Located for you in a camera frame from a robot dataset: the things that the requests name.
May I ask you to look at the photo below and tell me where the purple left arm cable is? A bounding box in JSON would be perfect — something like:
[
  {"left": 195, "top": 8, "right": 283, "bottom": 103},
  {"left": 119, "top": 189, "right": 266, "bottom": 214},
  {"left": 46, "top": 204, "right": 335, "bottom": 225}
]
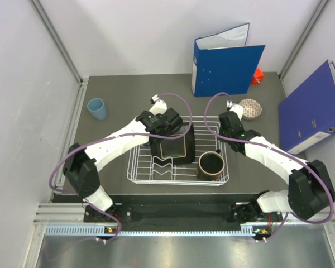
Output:
[{"left": 49, "top": 93, "right": 193, "bottom": 243}]

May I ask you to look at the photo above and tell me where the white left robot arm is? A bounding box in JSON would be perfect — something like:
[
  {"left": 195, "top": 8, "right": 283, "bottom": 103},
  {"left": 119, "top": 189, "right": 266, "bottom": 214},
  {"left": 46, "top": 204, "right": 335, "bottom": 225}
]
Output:
[{"left": 63, "top": 95, "right": 183, "bottom": 222}]

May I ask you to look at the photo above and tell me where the slotted cable duct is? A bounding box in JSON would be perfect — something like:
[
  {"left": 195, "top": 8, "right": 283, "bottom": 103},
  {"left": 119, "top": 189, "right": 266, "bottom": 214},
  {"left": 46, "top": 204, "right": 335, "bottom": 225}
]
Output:
[{"left": 45, "top": 225, "right": 268, "bottom": 237}]

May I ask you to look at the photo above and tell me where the small orange object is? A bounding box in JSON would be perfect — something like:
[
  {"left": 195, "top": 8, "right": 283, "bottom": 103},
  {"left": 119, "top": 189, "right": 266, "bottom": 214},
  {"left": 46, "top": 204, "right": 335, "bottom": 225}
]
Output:
[{"left": 251, "top": 68, "right": 264, "bottom": 85}]

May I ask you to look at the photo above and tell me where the dark brown mug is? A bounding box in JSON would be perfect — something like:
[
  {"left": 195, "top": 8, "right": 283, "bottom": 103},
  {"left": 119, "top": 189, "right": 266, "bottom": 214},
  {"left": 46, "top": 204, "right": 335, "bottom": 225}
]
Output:
[{"left": 197, "top": 149, "right": 226, "bottom": 181}]

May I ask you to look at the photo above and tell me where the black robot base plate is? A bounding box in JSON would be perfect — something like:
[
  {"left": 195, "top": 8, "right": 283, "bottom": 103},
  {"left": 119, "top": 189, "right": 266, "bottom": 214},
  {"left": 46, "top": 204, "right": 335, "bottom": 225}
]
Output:
[{"left": 86, "top": 193, "right": 281, "bottom": 224}]

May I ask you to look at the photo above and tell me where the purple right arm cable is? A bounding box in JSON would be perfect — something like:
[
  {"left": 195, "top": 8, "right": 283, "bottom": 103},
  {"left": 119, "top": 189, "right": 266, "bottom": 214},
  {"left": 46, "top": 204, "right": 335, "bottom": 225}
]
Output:
[{"left": 204, "top": 92, "right": 335, "bottom": 243}]

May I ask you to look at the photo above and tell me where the white wire dish rack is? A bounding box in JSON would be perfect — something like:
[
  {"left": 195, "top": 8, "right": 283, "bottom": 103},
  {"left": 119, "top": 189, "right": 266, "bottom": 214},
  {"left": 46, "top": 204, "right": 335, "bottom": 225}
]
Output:
[{"left": 127, "top": 116, "right": 229, "bottom": 186}]

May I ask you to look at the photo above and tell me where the black square plate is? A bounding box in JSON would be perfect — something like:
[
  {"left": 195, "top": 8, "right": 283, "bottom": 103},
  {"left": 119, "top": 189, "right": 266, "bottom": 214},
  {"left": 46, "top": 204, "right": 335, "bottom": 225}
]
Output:
[{"left": 150, "top": 125, "right": 195, "bottom": 166}]

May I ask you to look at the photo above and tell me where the blue standing binder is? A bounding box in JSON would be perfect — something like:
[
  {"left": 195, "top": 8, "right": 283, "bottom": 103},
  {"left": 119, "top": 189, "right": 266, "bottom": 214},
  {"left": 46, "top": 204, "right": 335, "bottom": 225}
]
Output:
[{"left": 191, "top": 23, "right": 265, "bottom": 97}]

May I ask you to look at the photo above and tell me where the light blue cup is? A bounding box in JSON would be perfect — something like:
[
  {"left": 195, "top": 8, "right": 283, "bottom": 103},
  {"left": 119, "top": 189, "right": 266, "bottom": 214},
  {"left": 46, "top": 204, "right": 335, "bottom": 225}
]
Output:
[{"left": 87, "top": 98, "right": 107, "bottom": 121}]

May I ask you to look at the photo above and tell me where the brown floral patterned bowl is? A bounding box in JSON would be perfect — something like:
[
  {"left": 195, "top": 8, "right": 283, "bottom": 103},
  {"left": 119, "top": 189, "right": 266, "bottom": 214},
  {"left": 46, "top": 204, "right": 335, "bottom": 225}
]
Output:
[{"left": 239, "top": 98, "right": 262, "bottom": 121}]

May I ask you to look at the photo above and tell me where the purple leaning binder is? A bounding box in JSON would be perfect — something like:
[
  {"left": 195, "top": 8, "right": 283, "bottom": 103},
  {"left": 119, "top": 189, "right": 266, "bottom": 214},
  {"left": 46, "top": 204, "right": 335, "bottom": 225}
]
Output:
[{"left": 279, "top": 60, "right": 335, "bottom": 155}]

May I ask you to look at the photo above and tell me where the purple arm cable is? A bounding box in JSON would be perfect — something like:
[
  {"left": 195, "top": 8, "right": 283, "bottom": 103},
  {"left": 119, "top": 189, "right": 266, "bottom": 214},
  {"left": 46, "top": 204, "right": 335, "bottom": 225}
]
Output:
[
  {"left": 204, "top": 92, "right": 335, "bottom": 243},
  {"left": 49, "top": 93, "right": 193, "bottom": 243}
]

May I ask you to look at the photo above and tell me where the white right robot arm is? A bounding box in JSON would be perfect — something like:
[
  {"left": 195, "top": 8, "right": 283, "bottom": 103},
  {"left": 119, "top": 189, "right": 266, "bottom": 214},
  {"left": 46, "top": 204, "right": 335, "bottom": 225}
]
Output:
[{"left": 218, "top": 101, "right": 335, "bottom": 222}]

